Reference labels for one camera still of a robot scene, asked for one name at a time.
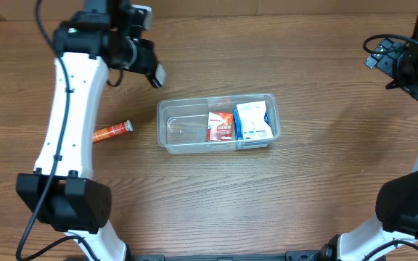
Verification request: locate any white medicine box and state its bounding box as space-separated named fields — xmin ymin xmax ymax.
xmin=236 ymin=101 xmax=273 ymax=140

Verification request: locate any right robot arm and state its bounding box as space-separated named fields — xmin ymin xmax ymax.
xmin=298 ymin=13 xmax=418 ymax=261

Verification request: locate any clear plastic container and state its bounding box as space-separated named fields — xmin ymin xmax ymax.
xmin=157 ymin=94 xmax=281 ymax=154

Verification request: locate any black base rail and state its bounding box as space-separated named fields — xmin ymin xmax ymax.
xmin=126 ymin=250 xmax=337 ymax=261

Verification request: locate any orange tablet tube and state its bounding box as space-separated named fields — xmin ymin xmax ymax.
xmin=93 ymin=120 xmax=134 ymax=143

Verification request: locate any red medicine box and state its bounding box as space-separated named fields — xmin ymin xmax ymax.
xmin=207 ymin=112 xmax=234 ymax=142

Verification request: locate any blue medicine box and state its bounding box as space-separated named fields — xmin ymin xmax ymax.
xmin=234 ymin=110 xmax=274 ymax=149

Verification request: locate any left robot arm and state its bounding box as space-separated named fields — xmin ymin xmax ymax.
xmin=16 ymin=0 xmax=166 ymax=260

